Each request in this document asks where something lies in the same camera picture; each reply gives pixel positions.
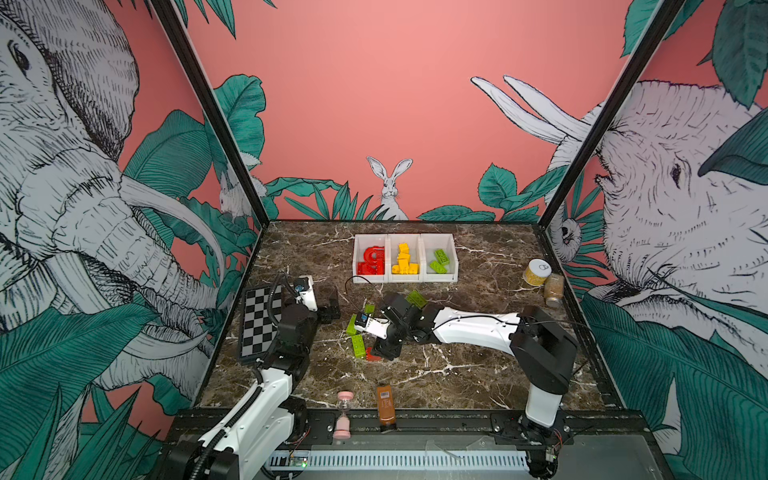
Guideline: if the white middle bin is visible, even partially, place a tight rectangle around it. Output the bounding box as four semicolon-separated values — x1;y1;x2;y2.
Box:
385;234;426;283

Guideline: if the red arch lego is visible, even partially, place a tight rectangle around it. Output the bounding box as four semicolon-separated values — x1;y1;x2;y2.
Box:
363;246;385;275

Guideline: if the white left bin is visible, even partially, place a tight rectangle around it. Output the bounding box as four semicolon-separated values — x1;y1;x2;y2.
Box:
352;234;391;284

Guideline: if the white perforated rail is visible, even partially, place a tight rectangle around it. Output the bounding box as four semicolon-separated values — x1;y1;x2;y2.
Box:
265;450;529;472

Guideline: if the large green lego plate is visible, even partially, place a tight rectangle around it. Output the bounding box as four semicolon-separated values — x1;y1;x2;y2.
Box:
406;290;428;309

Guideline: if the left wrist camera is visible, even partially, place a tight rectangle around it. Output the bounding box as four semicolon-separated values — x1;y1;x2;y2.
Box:
293;275;318;312

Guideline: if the brown spice jar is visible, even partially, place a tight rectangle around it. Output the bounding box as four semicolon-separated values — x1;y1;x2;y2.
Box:
544;273;565;308

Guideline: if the yellow tape roll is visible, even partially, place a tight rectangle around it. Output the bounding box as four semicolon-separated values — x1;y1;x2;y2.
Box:
523;259;552;287

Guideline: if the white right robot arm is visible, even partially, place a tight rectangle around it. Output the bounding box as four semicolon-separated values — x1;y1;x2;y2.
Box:
354;293;578;429

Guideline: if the white right bin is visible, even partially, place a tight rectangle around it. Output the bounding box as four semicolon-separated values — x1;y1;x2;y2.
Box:
419;233;459;283

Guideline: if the red lego stack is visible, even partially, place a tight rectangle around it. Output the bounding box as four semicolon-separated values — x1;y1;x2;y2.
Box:
366;348;382;362

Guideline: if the pink hourglass timer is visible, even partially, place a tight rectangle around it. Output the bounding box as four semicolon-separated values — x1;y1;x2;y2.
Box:
333;391;354;440

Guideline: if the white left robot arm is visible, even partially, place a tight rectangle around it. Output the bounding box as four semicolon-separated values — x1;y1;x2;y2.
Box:
150;275;340;479

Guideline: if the black white checkerboard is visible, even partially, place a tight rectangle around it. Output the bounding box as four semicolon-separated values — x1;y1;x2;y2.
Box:
238;284;276;364

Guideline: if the brown orange bottle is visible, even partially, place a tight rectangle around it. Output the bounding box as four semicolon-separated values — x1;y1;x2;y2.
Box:
376;385;397;433

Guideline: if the red lego brick long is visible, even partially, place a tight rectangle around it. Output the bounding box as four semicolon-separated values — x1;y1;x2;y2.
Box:
357;262;375;275

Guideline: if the white bin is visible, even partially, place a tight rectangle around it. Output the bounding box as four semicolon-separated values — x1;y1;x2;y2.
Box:
419;233;459;283
352;234;391;284
385;234;426;283

